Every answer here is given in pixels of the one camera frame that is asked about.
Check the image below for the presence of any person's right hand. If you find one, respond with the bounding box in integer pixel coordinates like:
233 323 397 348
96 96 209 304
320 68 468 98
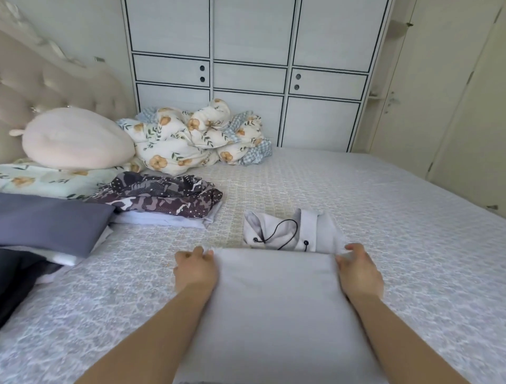
334 242 386 303

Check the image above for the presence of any person's left hand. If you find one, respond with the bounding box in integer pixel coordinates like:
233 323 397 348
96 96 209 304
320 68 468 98
173 246 220 295

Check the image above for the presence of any light lavender sunscreen jacket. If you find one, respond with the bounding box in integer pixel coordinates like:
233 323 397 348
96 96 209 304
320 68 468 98
111 199 227 231

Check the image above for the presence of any bed with grey patterned sheet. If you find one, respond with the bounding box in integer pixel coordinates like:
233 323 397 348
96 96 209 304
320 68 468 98
0 146 506 384

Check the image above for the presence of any dark purple patterned garment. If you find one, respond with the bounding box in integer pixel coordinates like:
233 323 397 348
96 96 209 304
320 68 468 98
87 171 225 220

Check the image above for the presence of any white printed t-shirt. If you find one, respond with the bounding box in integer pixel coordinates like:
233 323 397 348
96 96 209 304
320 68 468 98
4 228 113 286

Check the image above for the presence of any grey printed t-shirt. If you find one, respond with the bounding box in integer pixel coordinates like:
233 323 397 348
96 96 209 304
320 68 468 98
0 191 116 258

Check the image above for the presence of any person's left forearm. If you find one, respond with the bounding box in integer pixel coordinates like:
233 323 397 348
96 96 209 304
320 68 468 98
75 283 215 384

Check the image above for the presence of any person's right forearm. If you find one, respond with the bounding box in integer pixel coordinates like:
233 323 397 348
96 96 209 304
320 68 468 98
348 293 471 384

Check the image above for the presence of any floral bunched quilt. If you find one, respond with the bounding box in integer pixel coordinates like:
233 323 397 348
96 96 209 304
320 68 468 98
136 107 275 166

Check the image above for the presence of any floral pillow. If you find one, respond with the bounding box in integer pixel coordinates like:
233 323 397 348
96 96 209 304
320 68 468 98
0 158 145 201

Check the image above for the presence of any pink plush pillow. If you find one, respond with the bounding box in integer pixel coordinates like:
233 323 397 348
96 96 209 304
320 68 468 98
9 107 137 171

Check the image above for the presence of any white door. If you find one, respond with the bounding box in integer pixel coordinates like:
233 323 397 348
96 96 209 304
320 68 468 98
356 0 506 219

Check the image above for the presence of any white wardrobe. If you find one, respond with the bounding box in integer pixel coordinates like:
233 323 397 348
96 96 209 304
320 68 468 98
120 0 393 153

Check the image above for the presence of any beige tufted headboard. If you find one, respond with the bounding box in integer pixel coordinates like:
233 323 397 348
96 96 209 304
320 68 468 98
0 12 137 164

